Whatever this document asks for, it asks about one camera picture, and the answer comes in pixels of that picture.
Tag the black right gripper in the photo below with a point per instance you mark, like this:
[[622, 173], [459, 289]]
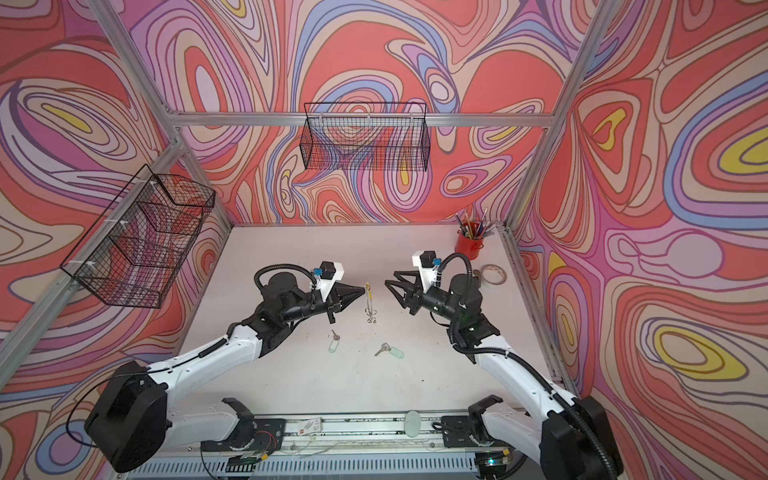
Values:
[[411, 299]]

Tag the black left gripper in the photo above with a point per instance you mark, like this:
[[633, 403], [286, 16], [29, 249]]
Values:
[[334, 305]]

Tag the metal keyring organizer yellow grip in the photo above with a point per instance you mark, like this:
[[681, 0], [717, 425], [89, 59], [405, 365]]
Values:
[[370, 311]]

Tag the key with small mint tag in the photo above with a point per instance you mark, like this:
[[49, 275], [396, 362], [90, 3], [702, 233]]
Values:
[[393, 351]]

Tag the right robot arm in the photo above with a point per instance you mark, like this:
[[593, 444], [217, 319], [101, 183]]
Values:
[[567, 436]]

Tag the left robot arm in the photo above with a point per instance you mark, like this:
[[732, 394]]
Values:
[[133, 418]]

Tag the key with long mint tag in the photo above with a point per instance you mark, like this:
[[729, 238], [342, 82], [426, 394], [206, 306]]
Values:
[[334, 343]]

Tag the red pen cup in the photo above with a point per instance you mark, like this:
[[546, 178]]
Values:
[[468, 243]]

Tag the tape roll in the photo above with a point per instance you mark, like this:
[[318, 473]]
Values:
[[493, 275]]

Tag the pens in cup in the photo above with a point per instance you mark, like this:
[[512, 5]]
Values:
[[487, 227]]

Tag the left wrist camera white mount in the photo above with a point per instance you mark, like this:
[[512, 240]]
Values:
[[326, 278]]

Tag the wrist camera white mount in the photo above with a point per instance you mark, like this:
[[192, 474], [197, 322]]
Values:
[[326, 278], [427, 264]]

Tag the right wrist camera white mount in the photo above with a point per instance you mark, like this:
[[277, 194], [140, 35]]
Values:
[[427, 264]]

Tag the white label tag on rail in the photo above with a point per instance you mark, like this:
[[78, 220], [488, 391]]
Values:
[[310, 426]]

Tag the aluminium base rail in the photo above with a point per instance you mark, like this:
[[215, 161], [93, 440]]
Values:
[[349, 445]]

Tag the black wire basket back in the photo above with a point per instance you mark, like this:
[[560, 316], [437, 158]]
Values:
[[369, 136]]

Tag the black wire basket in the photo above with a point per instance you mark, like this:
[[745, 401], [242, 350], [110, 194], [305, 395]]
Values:
[[369, 136], [131, 255]]

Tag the black wire basket left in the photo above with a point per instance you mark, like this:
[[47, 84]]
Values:
[[131, 255]]

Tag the aluminium frame post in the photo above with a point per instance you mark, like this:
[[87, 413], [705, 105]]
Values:
[[119, 37]]

